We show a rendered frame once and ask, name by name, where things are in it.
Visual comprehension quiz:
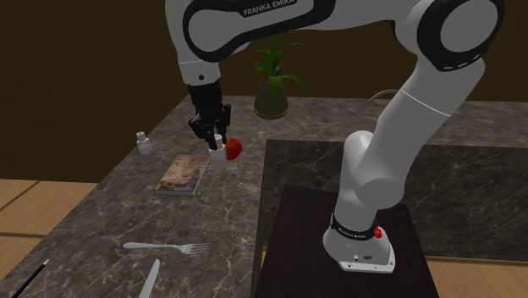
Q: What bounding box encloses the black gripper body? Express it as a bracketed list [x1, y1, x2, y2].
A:
[187, 80, 226, 125]

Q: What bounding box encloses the red tomato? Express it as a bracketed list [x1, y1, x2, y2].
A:
[224, 137, 243, 161]

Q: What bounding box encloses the silver knife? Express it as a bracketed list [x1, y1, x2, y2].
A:
[138, 258, 161, 298]

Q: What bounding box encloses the silver fork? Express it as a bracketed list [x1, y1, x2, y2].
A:
[123, 241, 210, 255]

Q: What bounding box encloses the small white bottle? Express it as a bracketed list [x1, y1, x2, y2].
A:
[136, 131, 153, 156]
[207, 134, 228, 169]

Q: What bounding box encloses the green plant in glass vase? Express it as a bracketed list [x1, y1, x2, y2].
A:
[247, 36, 308, 121]

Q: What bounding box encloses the black pencil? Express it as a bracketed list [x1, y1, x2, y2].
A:
[9, 258, 51, 298]

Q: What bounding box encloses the grey curved faucet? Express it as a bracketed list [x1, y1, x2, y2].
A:
[366, 88, 400, 105]

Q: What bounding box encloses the dark robot stand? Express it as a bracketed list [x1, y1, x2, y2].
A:
[250, 183, 440, 298]

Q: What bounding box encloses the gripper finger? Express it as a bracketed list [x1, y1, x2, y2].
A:
[214, 103, 232, 144]
[188, 116, 218, 150]

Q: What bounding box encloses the book with painted cover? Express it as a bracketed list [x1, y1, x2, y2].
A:
[153, 153, 210, 197]

